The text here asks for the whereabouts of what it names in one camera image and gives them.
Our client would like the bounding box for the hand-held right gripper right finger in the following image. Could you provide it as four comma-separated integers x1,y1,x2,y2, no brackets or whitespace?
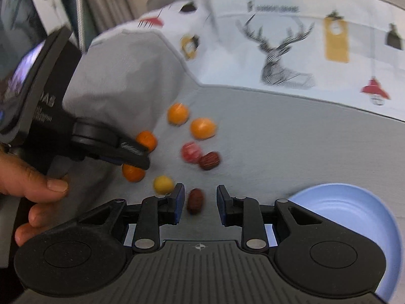
216,184,326,251

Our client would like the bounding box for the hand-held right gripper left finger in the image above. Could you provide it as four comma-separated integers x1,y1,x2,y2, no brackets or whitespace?
77,183,186,251

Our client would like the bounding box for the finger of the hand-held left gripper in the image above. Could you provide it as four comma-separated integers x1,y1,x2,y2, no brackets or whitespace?
95,137,151,170

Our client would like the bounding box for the deep orange mandarin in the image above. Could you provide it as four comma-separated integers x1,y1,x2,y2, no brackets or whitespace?
122,164,147,183
135,131,158,153

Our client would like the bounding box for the dark red date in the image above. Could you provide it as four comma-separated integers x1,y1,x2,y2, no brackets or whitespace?
198,151,222,171
187,188,206,215

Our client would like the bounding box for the small yellow fruit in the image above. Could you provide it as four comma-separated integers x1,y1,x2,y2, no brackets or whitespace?
153,175,175,195

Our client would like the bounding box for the pale orange mandarin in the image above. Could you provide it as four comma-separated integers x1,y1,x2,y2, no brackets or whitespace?
190,117,217,140
167,103,190,126

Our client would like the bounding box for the light blue plate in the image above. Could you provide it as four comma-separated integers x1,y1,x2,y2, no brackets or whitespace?
286,184,402,303

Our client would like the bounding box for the person's left hand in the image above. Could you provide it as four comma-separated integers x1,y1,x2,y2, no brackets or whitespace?
0,150,69,248

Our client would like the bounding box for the grey printed blanket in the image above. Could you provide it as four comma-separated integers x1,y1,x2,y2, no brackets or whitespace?
0,0,405,304

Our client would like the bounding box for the grey curtain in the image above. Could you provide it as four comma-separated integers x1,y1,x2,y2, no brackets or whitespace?
79,0,135,53

